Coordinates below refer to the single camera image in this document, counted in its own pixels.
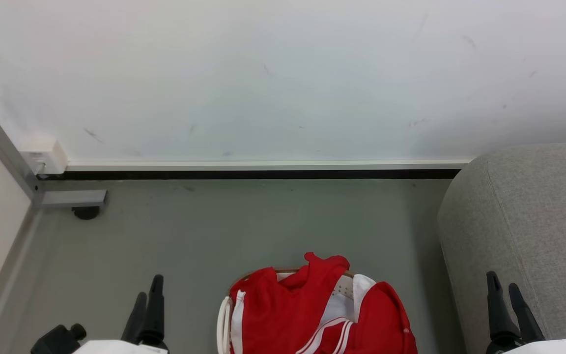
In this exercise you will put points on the black baseboard strip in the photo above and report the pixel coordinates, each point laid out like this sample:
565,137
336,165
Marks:
263,174

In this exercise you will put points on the white baseboard trim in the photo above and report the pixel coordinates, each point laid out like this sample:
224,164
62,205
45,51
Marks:
263,164

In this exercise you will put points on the black caster wheel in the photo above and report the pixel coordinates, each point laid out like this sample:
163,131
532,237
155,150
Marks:
86,213

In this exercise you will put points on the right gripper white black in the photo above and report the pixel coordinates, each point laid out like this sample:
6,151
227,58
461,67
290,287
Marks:
548,347

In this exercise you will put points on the white perforated laundry basket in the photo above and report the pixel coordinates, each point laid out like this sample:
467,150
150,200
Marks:
346,289

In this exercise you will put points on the grey metal frame leg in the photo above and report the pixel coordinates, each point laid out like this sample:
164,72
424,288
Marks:
3,142

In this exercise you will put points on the red and white garment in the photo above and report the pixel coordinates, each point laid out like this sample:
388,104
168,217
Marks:
283,314

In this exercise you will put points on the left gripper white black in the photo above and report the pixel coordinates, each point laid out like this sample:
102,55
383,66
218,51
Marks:
59,340

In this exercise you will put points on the grey fabric sofa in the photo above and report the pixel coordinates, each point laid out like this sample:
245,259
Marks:
533,216

